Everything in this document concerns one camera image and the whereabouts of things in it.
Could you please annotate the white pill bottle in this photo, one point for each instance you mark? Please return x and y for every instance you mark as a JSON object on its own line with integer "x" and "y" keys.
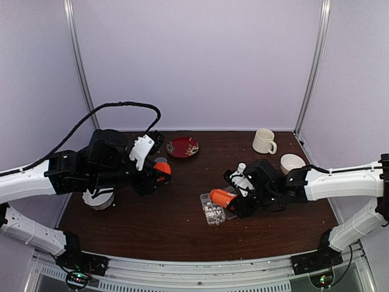
{"x": 241, "y": 167}

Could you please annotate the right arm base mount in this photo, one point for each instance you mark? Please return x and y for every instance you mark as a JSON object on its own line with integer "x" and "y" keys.
{"x": 323, "y": 258}

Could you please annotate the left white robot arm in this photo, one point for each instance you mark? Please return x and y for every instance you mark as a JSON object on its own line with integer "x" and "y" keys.
{"x": 26, "y": 182}

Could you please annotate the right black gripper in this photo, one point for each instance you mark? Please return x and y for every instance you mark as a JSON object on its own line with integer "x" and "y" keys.
{"x": 242, "y": 210}

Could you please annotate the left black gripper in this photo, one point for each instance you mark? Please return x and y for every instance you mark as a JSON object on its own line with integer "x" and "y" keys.
{"x": 147, "y": 185}

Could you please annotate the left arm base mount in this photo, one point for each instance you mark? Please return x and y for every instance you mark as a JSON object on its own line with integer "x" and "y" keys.
{"x": 75, "y": 259}

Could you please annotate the aluminium frame post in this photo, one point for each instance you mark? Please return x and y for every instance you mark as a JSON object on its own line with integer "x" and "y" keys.
{"x": 317, "y": 57}
{"x": 81, "y": 73}

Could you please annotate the red floral plate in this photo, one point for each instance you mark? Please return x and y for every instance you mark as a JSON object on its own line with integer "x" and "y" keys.
{"x": 182, "y": 147}

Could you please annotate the left aluminium frame post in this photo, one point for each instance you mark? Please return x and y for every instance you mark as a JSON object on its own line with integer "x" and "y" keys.
{"x": 81, "y": 73}

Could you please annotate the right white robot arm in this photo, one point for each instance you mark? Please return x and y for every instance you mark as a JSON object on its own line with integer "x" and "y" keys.
{"x": 364, "y": 180}

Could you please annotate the clear plastic pill organizer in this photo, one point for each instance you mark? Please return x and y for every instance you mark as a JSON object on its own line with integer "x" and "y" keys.
{"x": 215, "y": 214}

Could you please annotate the right aluminium frame post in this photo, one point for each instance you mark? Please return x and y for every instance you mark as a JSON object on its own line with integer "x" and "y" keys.
{"x": 317, "y": 57}

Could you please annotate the grey lid pill bottle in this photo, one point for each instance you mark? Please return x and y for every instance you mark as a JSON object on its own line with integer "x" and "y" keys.
{"x": 161, "y": 159}

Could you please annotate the front aluminium rail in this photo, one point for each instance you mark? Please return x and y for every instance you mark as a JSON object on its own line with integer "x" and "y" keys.
{"x": 269, "y": 274}

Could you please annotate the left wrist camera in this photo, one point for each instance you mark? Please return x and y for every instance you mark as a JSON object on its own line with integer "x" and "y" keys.
{"x": 145, "y": 145}

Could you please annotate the white small bowl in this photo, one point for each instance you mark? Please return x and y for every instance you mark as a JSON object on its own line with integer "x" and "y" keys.
{"x": 289, "y": 162}

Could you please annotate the orange bottle lid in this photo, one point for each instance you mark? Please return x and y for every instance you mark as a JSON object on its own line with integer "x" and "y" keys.
{"x": 163, "y": 172}

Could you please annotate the white scalloped bowl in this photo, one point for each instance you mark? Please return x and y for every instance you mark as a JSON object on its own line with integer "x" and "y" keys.
{"x": 100, "y": 199}

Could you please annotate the cream textured mug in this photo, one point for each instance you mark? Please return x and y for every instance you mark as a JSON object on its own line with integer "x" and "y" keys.
{"x": 263, "y": 142}

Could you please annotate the orange pill bottle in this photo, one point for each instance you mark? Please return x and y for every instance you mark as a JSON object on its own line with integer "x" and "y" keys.
{"x": 221, "y": 197}

